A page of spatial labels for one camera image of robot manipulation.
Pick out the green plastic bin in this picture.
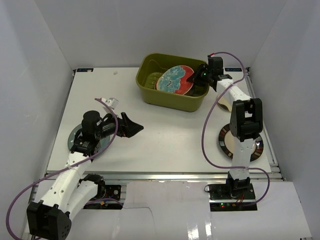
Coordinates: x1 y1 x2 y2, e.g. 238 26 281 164
135 53 209 112

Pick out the right blue table label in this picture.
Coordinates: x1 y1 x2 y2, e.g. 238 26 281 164
224 67 243 72

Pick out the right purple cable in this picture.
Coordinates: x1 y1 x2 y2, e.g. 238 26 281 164
201 51 271 204

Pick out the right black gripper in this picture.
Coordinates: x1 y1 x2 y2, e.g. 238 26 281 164
186 64 212 88

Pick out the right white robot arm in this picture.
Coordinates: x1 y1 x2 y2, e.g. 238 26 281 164
188 54 263 200

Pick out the left blue table label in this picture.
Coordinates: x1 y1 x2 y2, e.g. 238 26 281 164
76 68 94 73

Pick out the teal plain plate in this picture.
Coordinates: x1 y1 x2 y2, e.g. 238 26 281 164
67 124 111 157

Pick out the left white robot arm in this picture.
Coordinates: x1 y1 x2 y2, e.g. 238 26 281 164
26 110 144 240

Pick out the blue table label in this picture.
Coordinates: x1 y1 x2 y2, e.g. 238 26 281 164
76 68 94 73
224 67 243 72

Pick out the dark rim cream plate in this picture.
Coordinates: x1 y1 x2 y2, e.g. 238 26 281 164
218 123 264 163

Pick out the aluminium table frame rail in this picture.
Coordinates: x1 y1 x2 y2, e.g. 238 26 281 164
43 171 233 181

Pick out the purple cable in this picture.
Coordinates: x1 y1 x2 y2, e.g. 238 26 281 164
5 97 119 238
201 51 271 204

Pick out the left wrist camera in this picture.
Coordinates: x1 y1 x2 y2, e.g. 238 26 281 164
100 97 119 110

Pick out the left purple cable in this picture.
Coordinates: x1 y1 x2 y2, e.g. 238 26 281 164
5 97 119 238

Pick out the red and teal floral plate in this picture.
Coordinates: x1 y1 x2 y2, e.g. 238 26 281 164
155 65 194 95

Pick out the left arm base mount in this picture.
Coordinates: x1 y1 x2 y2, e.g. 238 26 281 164
83 185 122 210

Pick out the small cream plate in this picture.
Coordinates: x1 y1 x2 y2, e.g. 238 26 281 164
217 97 232 113

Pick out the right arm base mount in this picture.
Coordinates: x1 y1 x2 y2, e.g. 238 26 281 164
203 183 258 212

